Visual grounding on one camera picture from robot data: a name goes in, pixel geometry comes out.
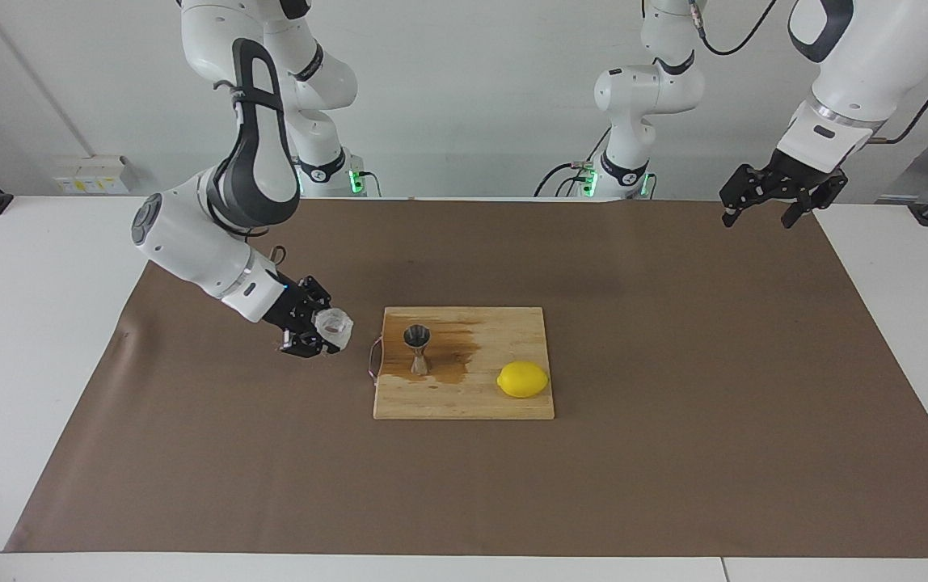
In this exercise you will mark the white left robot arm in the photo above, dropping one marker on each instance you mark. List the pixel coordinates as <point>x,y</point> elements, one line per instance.
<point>876,48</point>

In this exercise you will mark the steel double jigger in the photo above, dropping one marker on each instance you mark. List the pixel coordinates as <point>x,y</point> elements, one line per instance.
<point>417,338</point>

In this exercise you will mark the brown paper table mat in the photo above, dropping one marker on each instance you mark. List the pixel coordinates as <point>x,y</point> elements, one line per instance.
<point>270,469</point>

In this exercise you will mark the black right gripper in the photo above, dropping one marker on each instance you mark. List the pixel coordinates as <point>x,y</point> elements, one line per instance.
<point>286,303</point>

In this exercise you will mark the wooden cutting board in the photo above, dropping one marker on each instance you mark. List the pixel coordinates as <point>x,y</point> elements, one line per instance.
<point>464,396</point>

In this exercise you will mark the clear plastic cup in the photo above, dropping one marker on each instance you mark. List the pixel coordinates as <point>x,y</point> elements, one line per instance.
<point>333,327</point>

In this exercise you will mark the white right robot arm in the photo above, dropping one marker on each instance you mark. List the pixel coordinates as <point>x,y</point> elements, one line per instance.
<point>189,234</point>

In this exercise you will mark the white wall socket box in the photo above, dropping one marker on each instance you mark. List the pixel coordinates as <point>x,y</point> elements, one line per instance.
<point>92,182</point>

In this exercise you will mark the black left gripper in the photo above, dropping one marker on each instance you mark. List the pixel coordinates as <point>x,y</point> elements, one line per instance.
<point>795,174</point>

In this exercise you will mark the yellow lemon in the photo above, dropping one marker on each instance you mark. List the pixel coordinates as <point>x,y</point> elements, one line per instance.
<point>523,380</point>

